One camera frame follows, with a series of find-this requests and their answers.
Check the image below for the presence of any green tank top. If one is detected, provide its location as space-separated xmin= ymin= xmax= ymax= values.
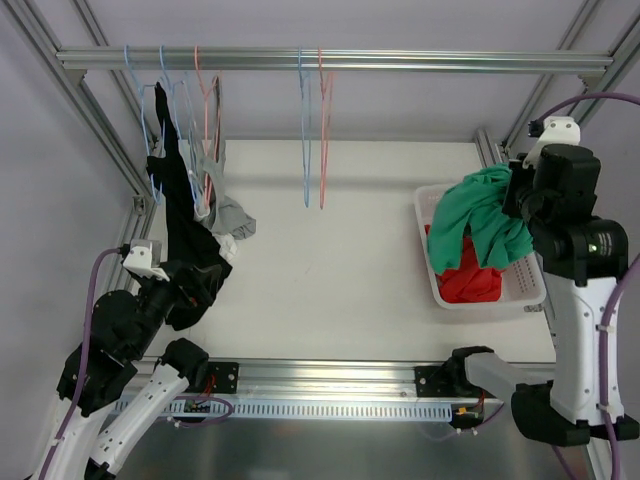
xmin=426 ymin=164 xmax=534 ymax=274

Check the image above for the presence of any red tank top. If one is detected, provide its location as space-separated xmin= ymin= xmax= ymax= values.
xmin=435 ymin=235 xmax=503 ymax=304

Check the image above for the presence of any blue hanger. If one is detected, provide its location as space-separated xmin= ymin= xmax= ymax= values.
xmin=159 ymin=45 xmax=204 ymax=216
xmin=123 ymin=45 xmax=163 ymax=206
xmin=297 ymin=48 xmax=312 ymax=208

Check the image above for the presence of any pink plastic hanger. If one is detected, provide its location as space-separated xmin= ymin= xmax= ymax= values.
xmin=318 ymin=48 xmax=334 ymax=210

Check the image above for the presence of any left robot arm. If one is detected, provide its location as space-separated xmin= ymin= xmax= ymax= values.
xmin=32 ymin=261 xmax=222 ymax=479

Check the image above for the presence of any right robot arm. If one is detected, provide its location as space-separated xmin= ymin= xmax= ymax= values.
xmin=444 ymin=143 xmax=639 ymax=447

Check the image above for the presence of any black tank top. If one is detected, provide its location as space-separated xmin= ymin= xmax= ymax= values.
xmin=146 ymin=82 xmax=234 ymax=332

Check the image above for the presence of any grey tank top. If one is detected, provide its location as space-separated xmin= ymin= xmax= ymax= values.
xmin=200 ymin=75 xmax=257 ymax=240

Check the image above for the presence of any pink hanger under grey top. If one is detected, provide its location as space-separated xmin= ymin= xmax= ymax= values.
xmin=194 ymin=45 xmax=218 ymax=207

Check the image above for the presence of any blue hanger under black top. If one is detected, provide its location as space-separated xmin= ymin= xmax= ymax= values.
xmin=123 ymin=45 xmax=163 ymax=206

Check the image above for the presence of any blue hanger under white top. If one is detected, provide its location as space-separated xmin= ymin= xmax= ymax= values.
xmin=159 ymin=45 xmax=204 ymax=216

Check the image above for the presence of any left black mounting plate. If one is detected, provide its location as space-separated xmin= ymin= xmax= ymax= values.
xmin=187 ymin=361 xmax=240 ymax=395

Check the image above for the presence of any black mounting plate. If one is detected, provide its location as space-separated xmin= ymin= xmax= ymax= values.
xmin=413 ymin=365 xmax=469 ymax=398
xmin=187 ymin=361 xmax=240 ymax=395

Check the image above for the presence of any white plastic basket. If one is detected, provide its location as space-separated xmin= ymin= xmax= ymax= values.
xmin=413 ymin=183 xmax=546 ymax=310

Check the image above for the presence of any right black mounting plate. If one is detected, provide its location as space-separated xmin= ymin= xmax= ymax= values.
xmin=413 ymin=365 xmax=469 ymax=398

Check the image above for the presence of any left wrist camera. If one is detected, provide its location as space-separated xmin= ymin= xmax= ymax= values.
xmin=122 ymin=239 xmax=169 ymax=281

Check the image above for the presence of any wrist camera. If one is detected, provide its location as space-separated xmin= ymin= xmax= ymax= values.
xmin=122 ymin=239 xmax=169 ymax=281
xmin=522 ymin=116 xmax=581 ymax=169

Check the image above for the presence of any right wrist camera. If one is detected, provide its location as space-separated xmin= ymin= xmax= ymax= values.
xmin=522 ymin=116 xmax=581 ymax=169

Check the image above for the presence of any right aluminium frame post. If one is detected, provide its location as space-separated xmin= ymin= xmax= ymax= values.
xmin=474 ymin=0 xmax=640 ymax=206

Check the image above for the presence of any aluminium frame post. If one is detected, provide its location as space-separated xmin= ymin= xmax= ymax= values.
xmin=474 ymin=0 xmax=640 ymax=206
xmin=1 ymin=1 xmax=156 ymax=289

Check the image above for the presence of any left aluminium frame post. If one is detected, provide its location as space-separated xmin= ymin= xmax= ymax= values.
xmin=1 ymin=1 xmax=156 ymax=289

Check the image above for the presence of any white slotted cable duct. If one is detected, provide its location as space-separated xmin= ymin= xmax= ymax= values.
xmin=160 ymin=397 xmax=453 ymax=423

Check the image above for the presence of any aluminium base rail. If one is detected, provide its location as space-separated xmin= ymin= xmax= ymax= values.
xmin=124 ymin=357 xmax=556 ymax=399

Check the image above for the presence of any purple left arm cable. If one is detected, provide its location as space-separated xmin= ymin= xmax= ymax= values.
xmin=39 ymin=247 xmax=131 ymax=480

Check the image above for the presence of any aluminium hanging rail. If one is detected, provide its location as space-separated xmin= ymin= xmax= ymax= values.
xmin=56 ymin=46 xmax=613 ymax=75

